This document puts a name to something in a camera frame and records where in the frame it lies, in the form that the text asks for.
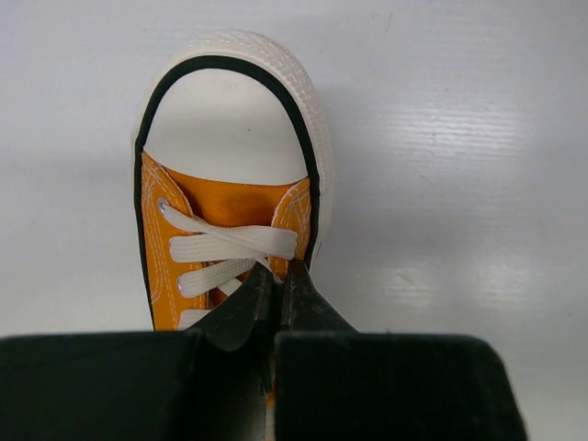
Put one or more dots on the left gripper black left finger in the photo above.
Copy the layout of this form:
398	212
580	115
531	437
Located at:
207	382

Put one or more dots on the orange sneaker front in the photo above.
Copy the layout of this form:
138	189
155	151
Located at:
232	169

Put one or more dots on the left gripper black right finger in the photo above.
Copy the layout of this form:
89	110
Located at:
335	383

